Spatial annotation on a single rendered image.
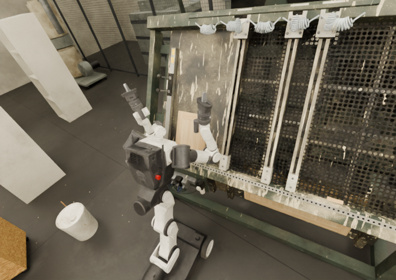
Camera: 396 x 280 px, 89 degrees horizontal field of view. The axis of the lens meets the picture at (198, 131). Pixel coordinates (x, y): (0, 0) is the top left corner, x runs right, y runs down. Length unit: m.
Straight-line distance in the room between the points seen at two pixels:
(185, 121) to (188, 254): 1.26
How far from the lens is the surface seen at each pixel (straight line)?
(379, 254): 2.43
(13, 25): 4.91
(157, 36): 2.10
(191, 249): 2.24
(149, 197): 1.49
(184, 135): 1.85
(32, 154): 3.65
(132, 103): 1.61
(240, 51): 1.63
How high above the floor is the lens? 2.24
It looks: 40 degrees down
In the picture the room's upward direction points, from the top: 13 degrees counter-clockwise
